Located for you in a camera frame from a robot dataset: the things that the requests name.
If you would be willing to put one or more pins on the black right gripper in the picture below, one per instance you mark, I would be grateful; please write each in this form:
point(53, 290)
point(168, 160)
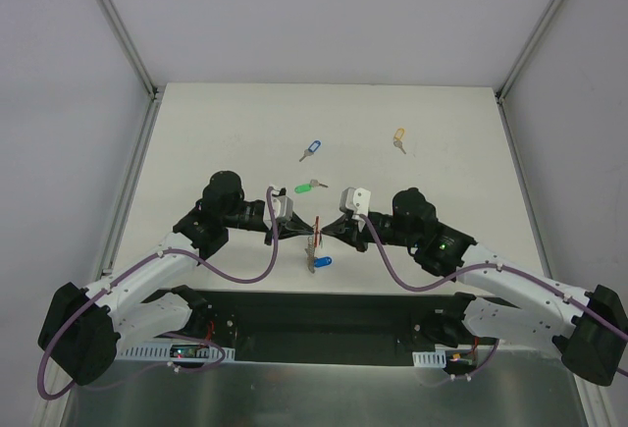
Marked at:
point(358, 233)

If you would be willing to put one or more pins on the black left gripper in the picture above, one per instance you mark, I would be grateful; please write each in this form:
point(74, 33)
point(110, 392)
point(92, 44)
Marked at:
point(274, 229)

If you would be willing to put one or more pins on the red handled metal key organizer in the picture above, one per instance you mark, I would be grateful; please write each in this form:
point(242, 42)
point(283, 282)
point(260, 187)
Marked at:
point(313, 242)

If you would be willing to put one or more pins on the key with blue oval tag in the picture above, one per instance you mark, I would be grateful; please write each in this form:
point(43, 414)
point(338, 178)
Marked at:
point(321, 262)

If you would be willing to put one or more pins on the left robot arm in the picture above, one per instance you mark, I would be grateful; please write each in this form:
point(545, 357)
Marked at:
point(86, 328)

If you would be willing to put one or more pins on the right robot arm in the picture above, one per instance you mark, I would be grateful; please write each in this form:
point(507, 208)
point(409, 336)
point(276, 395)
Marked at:
point(585, 330)

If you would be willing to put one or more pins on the key with green tag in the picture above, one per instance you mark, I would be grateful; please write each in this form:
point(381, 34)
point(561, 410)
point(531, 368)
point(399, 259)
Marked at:
point(300, 189)

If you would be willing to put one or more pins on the key with blue rectangular tag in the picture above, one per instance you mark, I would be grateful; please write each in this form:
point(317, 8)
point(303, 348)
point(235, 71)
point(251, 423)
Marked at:
point(310, 150)

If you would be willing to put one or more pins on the key with yellow tag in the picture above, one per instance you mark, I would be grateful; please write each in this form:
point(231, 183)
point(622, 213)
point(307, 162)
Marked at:
point(397, 139)

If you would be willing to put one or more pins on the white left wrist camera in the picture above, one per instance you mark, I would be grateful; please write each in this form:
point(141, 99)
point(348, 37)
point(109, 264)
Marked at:
point(278, 206)

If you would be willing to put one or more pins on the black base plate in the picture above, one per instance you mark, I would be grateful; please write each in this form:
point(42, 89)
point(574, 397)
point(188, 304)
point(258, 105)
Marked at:
point(345, 329)

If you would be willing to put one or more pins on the aluminium frame rail left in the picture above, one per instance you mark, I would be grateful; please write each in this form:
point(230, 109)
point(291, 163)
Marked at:
point(104, 107)

